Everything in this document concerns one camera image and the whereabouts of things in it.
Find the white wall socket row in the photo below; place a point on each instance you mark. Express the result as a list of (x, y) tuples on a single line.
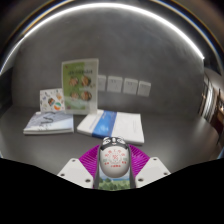
[(130, 86)]

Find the green upright food poster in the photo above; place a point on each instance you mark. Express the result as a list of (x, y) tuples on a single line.
[(80, 85)]

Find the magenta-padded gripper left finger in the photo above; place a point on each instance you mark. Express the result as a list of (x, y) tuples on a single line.
[(75, 171)]

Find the white ceiling light strip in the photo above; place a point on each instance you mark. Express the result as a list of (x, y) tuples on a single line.
[(110, 5)]

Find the grey-blue flat magazine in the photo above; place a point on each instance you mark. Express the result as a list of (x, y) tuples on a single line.
[(48, 122)]

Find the white sticker card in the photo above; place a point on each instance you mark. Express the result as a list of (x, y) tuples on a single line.
[(51, 100)]

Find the white book with blue band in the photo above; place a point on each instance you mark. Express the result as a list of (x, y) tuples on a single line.
[(128, 128)]

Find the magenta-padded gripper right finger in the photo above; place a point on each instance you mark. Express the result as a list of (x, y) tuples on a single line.
[(151, 170)]

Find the white panda computer mouse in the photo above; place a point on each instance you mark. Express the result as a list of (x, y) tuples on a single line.
[(114, 160)]

